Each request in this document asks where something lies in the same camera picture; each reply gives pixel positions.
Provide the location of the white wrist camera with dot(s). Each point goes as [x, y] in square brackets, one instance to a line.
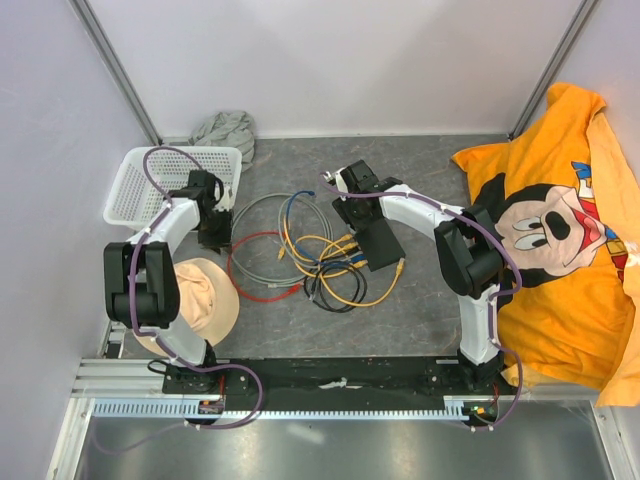
[225, 198]
[336, 180]

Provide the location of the white perforated plastic basket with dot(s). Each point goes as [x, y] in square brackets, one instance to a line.
[144, 174]

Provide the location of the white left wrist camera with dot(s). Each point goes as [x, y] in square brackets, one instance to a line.
[225, 198]

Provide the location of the left aluminium frame post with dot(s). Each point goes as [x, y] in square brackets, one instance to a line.
[107, 52]

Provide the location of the aluminium frame post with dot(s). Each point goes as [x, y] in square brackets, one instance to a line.
[107, 52]
[561, 52]

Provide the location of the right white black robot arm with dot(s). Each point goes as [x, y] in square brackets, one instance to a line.
[471, 259]

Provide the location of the orange cartoon print shirt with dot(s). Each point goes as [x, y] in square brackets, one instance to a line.
[565, 205]

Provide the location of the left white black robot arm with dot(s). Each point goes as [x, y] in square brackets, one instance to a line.
[174, 305]

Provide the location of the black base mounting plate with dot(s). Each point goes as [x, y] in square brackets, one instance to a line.
[348, 381]

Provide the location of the beige bucket hat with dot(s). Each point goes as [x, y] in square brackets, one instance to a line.
[209, 303]

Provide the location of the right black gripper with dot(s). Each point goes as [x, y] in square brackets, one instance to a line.
[343, 207]

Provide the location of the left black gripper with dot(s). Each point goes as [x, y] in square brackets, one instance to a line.
[224, 239]

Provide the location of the grey slotted cable duct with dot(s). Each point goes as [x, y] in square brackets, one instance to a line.
[195, 409]

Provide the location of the grey crumpled cloth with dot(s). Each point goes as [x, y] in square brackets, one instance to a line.
[234, 129]

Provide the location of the black network switch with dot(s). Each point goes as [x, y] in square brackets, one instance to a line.
[379, 245]

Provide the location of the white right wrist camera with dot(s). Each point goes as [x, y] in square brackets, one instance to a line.
[336, 180]

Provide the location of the right aluminium frame post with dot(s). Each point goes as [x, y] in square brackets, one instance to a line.
[561, 52]

